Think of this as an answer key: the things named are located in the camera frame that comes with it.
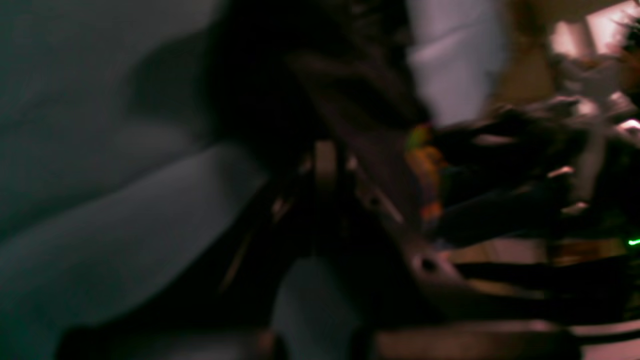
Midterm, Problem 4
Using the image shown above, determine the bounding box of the blue table cloth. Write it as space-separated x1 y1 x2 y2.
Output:
1 0 509 360

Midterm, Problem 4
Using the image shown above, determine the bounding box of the black T-shirt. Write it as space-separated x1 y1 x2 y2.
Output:
200 0 451 236

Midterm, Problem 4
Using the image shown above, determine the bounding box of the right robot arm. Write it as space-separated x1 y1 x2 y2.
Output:
435 44 639 323

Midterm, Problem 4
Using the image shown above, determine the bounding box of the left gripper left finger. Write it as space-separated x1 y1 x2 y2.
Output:
55 150 318 360

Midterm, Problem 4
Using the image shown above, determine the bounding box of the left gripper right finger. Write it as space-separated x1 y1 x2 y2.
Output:
315 140 583 360

